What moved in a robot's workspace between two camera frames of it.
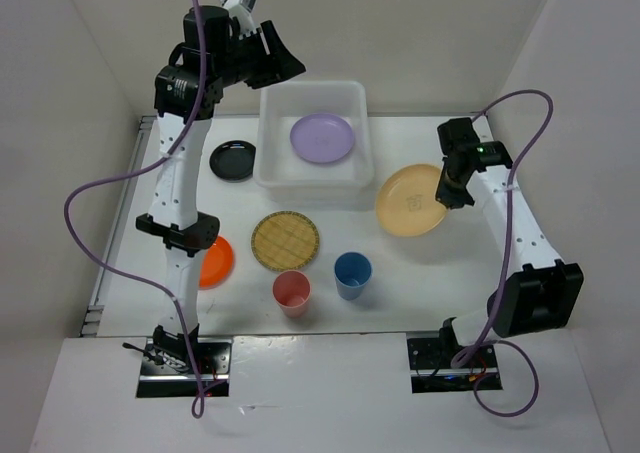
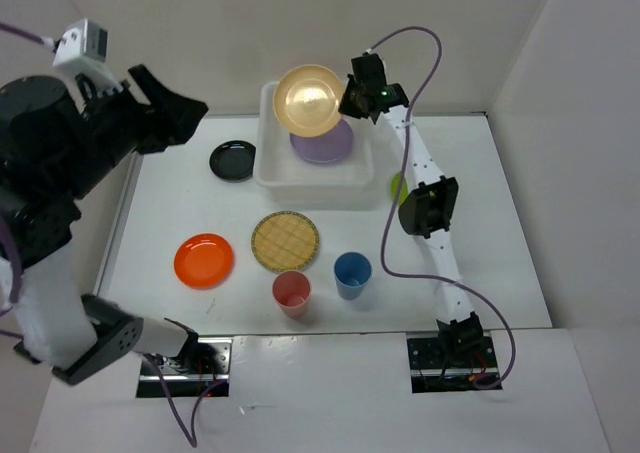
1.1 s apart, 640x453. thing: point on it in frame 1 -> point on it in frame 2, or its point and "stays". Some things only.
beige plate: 406,203 -> 307,100
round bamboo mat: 285,240 stays
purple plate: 322,137 stays
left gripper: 284,63 -> 174,117
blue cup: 352,271 stays
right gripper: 448,198 -> 344,105
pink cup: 291,289 stays
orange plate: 218,265 stays
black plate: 233,161 stays
